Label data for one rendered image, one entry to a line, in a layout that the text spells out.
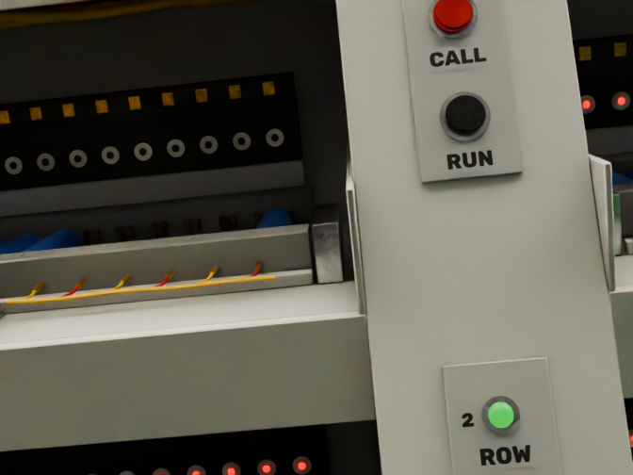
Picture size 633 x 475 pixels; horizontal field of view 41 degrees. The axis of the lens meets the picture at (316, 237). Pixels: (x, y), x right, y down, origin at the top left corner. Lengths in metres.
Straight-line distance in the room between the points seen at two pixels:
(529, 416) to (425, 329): 0.05
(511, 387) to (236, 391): 0.11
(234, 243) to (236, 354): 0.07
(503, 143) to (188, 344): 0.15
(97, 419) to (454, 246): 0.16
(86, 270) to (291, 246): 0.10
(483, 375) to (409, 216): 0.07
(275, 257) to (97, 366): 0.09
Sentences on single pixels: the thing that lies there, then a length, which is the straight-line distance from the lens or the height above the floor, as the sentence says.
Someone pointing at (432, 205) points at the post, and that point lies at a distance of 0.34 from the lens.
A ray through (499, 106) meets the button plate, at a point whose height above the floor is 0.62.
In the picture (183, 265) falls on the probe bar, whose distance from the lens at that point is 0.39.
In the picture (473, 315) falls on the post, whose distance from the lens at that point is 0.34.
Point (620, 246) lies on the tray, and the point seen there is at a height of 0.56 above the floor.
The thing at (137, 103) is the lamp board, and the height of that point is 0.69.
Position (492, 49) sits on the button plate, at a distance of 0.36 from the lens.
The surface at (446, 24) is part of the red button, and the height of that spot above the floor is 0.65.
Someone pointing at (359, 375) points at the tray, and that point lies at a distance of 0.34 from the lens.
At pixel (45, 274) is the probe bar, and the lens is 0.41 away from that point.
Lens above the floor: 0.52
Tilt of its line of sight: 9 degrees up
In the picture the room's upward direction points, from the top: 5 degrees counter-clockwise
